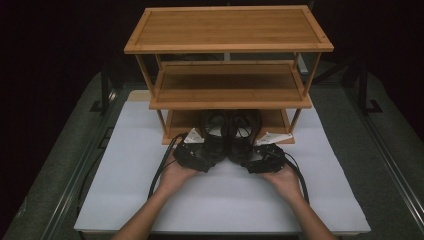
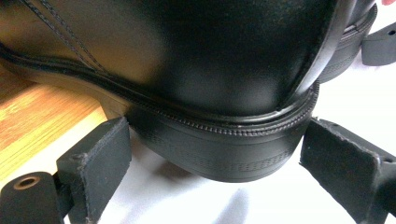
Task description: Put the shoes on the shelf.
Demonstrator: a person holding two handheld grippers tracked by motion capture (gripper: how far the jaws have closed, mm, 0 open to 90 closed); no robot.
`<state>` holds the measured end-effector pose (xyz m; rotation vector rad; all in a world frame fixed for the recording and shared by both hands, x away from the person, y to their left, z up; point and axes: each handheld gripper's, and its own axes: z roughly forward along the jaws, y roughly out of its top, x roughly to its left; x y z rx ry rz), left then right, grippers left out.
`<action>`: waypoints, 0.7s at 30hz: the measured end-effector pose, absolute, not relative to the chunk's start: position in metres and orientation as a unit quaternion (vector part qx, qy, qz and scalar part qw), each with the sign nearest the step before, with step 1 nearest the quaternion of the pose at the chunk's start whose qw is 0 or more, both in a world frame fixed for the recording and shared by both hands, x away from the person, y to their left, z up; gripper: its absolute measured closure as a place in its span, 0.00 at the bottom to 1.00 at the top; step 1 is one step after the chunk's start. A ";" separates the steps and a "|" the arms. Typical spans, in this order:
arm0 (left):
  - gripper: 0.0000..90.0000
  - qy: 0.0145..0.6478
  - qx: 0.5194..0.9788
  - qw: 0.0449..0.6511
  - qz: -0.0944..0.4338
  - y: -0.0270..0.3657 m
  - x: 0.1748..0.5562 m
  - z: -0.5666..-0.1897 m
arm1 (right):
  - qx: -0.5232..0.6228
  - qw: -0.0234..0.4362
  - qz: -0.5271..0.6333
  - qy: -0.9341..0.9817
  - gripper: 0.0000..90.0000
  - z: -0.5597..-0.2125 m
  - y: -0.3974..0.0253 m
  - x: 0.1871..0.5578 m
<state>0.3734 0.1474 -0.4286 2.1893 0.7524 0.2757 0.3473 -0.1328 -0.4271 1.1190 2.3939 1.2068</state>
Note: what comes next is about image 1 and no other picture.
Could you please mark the black leather lace-up shoe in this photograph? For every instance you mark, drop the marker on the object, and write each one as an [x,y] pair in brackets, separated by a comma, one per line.
[241,140]
[215,140]

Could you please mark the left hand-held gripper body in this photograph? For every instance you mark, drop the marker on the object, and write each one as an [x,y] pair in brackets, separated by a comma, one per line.
[193,156]

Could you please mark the metal frame rail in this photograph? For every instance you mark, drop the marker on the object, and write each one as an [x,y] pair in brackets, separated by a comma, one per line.
[390,166]
[78,180]

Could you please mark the black metal stand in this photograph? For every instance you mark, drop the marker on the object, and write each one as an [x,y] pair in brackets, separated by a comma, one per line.
[364,90]
[105,86]

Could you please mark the person's right hand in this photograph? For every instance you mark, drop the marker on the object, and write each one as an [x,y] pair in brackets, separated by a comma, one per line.
[286,181]

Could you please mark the person's left hand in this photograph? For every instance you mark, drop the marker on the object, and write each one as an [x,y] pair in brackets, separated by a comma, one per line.
[175,178]

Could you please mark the white table mat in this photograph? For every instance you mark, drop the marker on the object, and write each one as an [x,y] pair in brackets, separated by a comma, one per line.
[233,206]

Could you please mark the wooden three-tier shoe rack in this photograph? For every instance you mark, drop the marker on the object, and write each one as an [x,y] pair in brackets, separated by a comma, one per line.
[228,30]

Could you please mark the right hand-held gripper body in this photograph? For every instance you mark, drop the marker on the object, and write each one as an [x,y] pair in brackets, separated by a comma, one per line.
[266,160]

